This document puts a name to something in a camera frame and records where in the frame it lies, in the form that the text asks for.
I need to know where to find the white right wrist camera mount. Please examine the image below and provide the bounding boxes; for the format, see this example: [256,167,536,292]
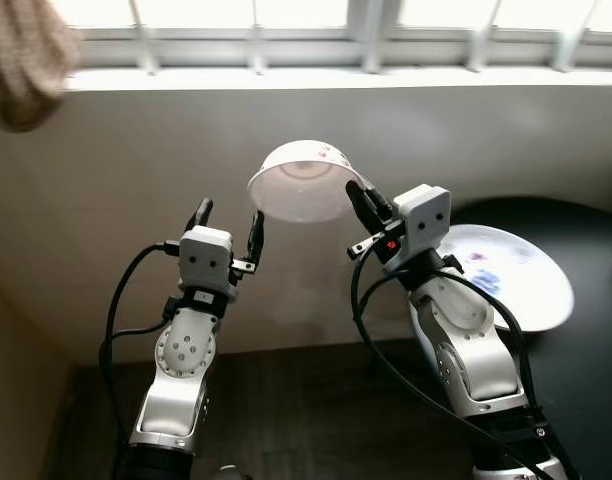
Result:
[386,184,452,266]

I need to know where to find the white window frame with bars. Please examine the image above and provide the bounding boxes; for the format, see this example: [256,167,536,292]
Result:
[46,0,612,76]

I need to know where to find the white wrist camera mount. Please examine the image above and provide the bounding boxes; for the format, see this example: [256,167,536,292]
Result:
[178,226,235,296]
[386,184,452,266]

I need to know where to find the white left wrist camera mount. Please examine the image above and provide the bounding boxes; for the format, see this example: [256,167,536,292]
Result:
[178,226,235,296]

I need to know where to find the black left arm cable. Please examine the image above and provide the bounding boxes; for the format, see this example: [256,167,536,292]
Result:
[96,240,182,480]

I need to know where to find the white plate purple flower print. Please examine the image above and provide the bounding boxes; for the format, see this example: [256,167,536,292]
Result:
[436,224,575,333]

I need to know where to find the white bowl pink flower print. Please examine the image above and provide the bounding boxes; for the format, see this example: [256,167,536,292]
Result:
[248,141,367,224]

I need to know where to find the beige hanging cloth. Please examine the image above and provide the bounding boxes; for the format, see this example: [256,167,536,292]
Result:
[0,0,84,134]

